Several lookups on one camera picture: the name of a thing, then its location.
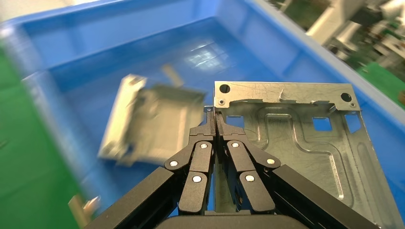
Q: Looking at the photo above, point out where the green table mat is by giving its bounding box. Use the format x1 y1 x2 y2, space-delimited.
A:
0 47 84 229

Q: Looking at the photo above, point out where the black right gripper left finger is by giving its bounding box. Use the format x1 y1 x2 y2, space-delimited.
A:
84 106 217 229

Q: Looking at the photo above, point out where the galvanized sheet metal bracket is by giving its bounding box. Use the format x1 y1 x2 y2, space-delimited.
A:
97 74 207 167
213 81 405 229

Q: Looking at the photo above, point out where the blue plastic bin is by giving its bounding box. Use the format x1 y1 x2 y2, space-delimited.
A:
0 0 405 229

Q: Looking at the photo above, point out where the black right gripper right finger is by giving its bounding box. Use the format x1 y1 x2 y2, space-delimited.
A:
215 111 380 229

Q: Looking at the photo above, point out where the grey tape strip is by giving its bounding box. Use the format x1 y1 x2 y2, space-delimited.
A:
161 63 185 88

